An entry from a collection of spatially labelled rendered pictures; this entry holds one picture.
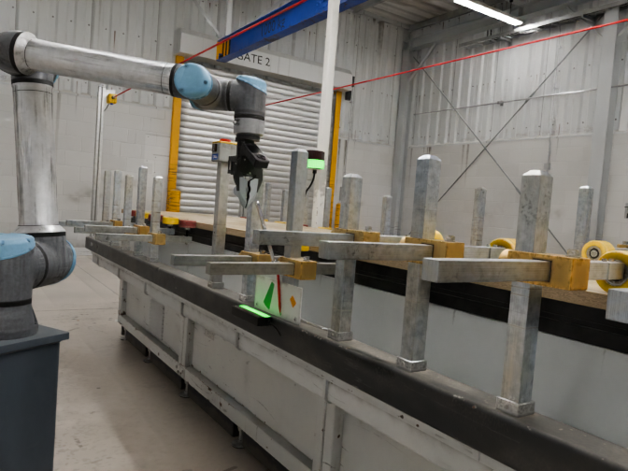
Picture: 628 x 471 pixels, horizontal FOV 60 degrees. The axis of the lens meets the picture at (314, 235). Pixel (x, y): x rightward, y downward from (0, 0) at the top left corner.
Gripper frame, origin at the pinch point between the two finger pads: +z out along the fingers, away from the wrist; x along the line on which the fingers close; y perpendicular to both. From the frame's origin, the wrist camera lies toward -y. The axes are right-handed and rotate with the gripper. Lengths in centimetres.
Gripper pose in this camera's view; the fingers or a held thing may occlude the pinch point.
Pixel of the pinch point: (246, 204)
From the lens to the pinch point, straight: 162.2
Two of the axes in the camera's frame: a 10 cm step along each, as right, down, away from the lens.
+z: -0.8, 10.0, 0.5
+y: -5.5, -0.9, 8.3
